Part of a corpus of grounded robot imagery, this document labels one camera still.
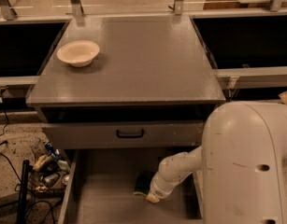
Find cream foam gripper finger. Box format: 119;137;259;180
146;193;160;203

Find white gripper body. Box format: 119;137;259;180
148;174;175;200

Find green and yellow sponge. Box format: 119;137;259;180
133;175;151;197

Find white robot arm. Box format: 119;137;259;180
147;102;287;224

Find grey open middle drawer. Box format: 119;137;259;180
58;147;203;224

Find grey closed top drawer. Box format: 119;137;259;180
42;120;204;149

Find grey cabinet with counter top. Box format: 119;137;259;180
25;14;226;165

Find black drawer handle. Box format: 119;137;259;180
116;129;145;139

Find black stand post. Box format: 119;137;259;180
16;160;30;224

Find black floor cables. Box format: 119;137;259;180
0;89;62;224

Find metal rail frame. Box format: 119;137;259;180
0;0;287;100

